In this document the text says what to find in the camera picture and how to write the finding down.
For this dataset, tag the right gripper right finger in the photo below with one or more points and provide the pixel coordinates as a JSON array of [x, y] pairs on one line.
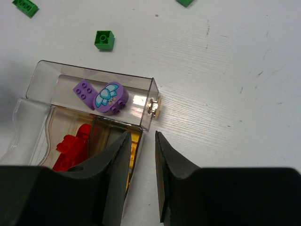
[[189, 195]]

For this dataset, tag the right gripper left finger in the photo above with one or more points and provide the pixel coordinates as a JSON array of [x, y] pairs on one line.
[[91, 193]]

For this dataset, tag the red long lego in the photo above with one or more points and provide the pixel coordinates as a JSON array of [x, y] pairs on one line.
[[72, 152]]

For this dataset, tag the red lego brick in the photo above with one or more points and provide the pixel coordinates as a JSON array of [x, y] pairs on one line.
[[84, 132]]

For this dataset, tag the yellow lego brick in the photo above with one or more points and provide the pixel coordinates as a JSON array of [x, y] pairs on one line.
[[135, 138]]

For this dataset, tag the purple flower lego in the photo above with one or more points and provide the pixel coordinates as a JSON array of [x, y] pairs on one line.
[[111, 99]]

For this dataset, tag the purple sloped lego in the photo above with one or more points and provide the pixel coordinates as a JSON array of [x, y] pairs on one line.
[[86, 93]]

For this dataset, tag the dark grey plastic container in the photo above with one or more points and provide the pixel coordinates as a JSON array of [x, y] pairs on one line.
[[106, 134]]

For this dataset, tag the clear plastic container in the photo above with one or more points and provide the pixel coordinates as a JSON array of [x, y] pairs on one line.
[[30, 142]]

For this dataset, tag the long smoky clear container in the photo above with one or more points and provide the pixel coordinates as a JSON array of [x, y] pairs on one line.
[[53, 83]]

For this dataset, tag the green square lego near bin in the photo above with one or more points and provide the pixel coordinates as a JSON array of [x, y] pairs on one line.
[[104, 40]]

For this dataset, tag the green square lego far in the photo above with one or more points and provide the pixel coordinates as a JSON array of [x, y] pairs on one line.
[[185, 3]]

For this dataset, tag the long green lego brick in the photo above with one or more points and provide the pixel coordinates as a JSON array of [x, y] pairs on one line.
[[27, 7]]

